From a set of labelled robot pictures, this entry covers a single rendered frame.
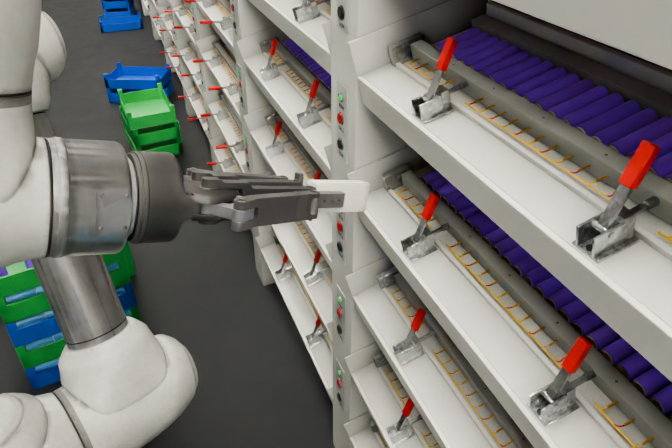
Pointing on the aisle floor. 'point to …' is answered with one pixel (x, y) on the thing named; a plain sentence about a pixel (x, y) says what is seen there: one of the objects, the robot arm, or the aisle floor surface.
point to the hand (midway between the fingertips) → (336, 196)
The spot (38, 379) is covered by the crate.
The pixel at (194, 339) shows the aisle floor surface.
